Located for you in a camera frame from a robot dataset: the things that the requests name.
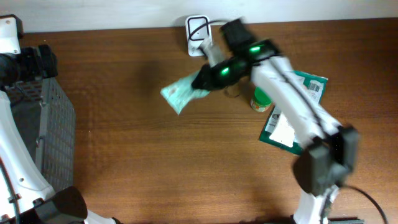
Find pale green tissue packet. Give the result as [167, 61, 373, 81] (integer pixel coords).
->
[160, 71, 210, 115]

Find white barcode scanner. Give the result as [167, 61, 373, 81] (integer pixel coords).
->
[185, 15, 212, 57]

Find grey plastic mesh basket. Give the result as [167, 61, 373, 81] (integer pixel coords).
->
[6, 78, 76, 192]

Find white tube with tan cap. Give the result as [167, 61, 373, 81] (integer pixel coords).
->
[270, 113, 295, 147]

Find green lid glass jar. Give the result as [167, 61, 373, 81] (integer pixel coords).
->
[250, 87, 272, 112]

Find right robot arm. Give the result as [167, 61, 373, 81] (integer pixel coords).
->
[192, 19, 359, 223]

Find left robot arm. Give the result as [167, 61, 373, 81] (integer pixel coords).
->
[1, 14, 118, 224]

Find green 3M wipes package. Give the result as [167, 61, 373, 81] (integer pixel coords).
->
[259, 71, 328, 155]

